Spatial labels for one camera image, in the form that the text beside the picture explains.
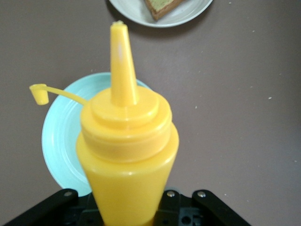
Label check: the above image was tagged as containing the brown bread slice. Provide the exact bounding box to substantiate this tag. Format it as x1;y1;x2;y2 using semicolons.
143;0;186;21

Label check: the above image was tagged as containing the brown table cover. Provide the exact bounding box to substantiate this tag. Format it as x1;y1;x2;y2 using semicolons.
0;0;301;226

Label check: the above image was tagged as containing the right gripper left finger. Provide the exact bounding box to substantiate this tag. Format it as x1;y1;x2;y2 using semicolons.
4;188;104;226

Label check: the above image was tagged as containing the mint green plate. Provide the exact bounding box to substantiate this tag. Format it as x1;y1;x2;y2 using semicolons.
41;72;153;198

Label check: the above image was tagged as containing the yellow mustard squeeze bottle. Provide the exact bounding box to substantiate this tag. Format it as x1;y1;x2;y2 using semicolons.
29;20;180;226

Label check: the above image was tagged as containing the beige plate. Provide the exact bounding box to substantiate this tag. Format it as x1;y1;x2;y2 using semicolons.
108;0;214;28

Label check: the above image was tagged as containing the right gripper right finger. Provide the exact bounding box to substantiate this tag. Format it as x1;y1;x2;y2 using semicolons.
152;188;250;226

